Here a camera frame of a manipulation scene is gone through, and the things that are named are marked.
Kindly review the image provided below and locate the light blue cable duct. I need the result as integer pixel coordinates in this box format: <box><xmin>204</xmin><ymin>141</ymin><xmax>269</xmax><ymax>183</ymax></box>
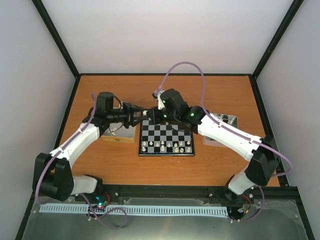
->
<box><xmin>39</xmin><ymin>203</ymin><xmax>228</xmax><ymax>218</ymax></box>

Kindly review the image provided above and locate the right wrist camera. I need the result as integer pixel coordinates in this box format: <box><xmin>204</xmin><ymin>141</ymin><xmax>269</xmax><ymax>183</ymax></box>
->
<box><xmin>152</xmin><ymin>88</ymin><xmax>165</xmax><ymax>110</ymax></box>

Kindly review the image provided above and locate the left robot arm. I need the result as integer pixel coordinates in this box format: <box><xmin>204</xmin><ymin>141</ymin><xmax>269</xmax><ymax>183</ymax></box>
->
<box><xmin>32</xmin><ymin>92</ymin><xmax>148</xmax><ymax>205</ymax></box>

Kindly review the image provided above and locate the tan tray of white pieces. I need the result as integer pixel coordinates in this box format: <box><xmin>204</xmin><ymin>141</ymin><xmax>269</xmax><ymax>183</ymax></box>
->
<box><xmin>101</xmin><ymin>123</ymin><xmax>138</xmax><ymax>144</ymax></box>

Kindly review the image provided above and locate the black aluminium frame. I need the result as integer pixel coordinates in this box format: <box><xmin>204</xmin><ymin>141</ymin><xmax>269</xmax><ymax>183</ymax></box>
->
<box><xmin>15</xmin><ymin>0</ymin><xmax>315</xmax><ymax>240</ymax></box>

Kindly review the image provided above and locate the black and white chessboard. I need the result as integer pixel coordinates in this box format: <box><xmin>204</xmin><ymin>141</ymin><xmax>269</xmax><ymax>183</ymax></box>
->
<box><xmin>138</xmin><ymin>120</ymin><xmax>195</xmax><ymax>157</ymax></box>

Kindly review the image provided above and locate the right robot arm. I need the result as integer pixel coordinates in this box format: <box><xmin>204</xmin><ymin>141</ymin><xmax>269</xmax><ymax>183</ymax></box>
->
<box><xmin>147</xmin><ymin>88</ymin><xmax>279</xmax><ymax>200</ymax></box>

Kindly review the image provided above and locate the clear tray of black pieces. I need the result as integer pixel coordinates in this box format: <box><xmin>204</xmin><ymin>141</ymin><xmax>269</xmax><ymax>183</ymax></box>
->
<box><xmin>203</xmin><ymin>113</ymin><xmax>239</xmax><ymax>148</ymax></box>

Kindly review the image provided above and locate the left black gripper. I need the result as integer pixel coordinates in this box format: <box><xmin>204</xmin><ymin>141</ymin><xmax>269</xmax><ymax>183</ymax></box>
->
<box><xmin>108</xmin><ymin>102</ymin><xmax>147</xmax><ymax>129</ymax></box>

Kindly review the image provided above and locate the green lit circuit board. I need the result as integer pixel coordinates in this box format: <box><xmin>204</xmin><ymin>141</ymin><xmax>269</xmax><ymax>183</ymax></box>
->
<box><xmin>95</xmin><ymin>192</ymin><xmax>110</xmax><ymax>208</ymax></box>

